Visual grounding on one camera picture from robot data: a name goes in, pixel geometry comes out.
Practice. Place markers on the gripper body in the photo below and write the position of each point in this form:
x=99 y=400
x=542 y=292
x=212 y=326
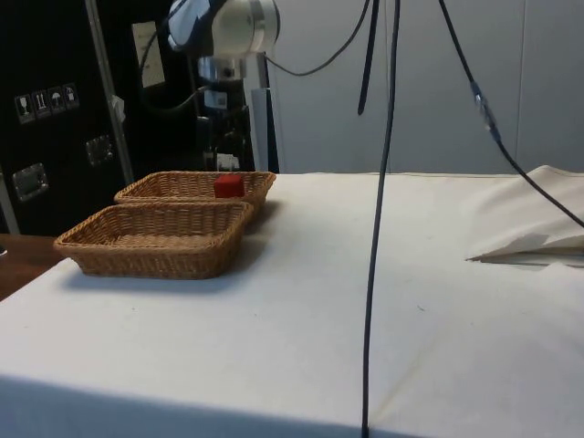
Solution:
x=235 y=98

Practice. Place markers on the red cube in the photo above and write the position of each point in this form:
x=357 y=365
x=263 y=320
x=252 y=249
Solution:
x=227 y=187

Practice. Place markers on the wicker basket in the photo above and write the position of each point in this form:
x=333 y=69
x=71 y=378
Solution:
x=150 y=248
x=182 y=182

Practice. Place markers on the black cabinet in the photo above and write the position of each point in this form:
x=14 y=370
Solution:
x=45 y=50

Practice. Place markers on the pale lockers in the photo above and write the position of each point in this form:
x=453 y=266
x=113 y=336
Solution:
x=502 y=91

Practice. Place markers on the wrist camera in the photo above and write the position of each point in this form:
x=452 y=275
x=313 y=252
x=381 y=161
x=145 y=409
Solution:
x=223 y=69

